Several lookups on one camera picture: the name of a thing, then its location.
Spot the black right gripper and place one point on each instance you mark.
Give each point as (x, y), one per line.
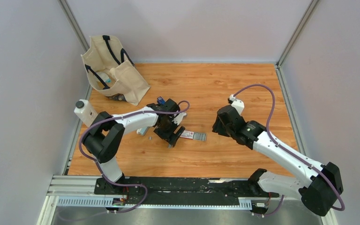
(217, 128)

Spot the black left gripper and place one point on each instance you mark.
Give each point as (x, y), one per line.
(167, 137)

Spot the red white staple box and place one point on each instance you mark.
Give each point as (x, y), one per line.
(194, 135)

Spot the light blue white stapler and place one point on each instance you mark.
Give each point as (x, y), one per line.
(142, 131)

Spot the blue black stapler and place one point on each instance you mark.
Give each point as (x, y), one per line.
(160, 101)

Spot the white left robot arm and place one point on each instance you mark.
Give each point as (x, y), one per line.
(100, 142)

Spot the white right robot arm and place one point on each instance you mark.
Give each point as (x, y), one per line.
(315, 184)

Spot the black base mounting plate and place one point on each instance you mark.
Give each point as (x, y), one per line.
(182, 191)

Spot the small bottle in bag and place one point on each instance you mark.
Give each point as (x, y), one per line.
(105, 77)

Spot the white bottle black cap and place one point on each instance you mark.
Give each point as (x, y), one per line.
(85, 112)

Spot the beige canvas tote bag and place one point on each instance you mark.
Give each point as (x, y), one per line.
(106, 54)

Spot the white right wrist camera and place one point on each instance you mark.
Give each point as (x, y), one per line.
(236, 103)

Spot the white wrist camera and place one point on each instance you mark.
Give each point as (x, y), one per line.
(236, 103)
(179, 118)

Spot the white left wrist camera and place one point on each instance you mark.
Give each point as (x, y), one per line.
(179, 118)

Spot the aluminium frame rail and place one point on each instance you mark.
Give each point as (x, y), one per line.
(78, 191)

